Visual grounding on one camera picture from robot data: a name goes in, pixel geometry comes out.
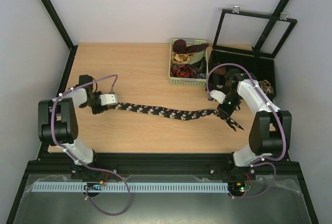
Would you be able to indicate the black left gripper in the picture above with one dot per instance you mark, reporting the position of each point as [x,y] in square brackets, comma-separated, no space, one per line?
[96,110]

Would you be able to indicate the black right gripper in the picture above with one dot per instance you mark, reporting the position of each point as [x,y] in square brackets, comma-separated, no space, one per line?
[224,112]

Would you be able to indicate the black white floral tie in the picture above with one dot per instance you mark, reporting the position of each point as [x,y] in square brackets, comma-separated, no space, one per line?
[183,115]

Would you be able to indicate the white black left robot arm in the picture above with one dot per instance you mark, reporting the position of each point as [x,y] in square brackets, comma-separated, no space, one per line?
[57,121]

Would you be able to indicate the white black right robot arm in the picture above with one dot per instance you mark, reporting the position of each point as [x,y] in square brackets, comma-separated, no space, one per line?
[270,133]

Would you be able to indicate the brown patterned rolled tie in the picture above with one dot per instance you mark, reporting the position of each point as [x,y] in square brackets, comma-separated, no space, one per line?
[266,87]

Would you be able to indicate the black tie storage box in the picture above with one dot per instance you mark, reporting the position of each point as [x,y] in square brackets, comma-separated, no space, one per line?
[261,68]

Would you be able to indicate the red navy striped tie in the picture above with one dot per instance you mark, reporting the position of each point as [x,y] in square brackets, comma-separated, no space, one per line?
[182,71]

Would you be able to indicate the light green plastic basket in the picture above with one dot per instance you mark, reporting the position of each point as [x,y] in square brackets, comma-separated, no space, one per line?
[197,57]

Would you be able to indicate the beige patterned tie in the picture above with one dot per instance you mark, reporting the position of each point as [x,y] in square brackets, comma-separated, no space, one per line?
[181,58]

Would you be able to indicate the dark red rolled tie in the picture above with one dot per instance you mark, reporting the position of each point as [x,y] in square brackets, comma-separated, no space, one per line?
[180,47]

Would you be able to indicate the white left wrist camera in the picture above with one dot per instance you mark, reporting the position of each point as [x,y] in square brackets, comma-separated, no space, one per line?
[108,99]

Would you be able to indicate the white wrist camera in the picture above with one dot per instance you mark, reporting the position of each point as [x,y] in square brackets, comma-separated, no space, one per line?
[108,99]
[218,96]

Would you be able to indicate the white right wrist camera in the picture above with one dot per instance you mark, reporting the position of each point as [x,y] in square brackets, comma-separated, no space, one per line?
[218,96]

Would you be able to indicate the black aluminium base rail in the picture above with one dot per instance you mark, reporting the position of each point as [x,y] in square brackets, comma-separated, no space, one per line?
[217,166]

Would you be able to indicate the light blue slotted cable duct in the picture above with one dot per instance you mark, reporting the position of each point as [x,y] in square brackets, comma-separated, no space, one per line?
[132,187]

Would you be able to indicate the black left frame post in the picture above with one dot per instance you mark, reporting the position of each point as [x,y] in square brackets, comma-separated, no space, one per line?
[58,23]

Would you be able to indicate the black frame post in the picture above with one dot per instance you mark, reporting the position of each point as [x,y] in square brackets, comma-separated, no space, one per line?
[58,23]
[281,11]

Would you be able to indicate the black right frame post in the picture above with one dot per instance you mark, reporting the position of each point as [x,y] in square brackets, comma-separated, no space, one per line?
[281,11]

